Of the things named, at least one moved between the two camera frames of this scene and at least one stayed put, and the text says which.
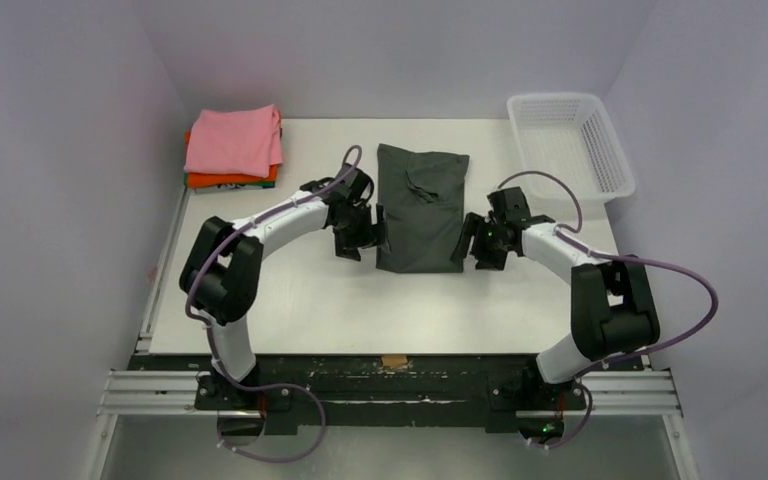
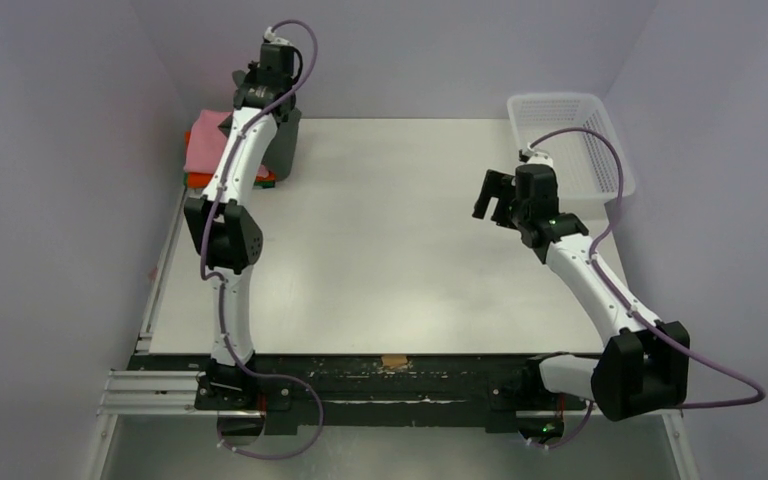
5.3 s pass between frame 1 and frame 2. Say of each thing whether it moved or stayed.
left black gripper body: moved
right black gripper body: moved
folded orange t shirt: stayed
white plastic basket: stayed
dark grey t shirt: moved
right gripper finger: moved
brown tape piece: stayed
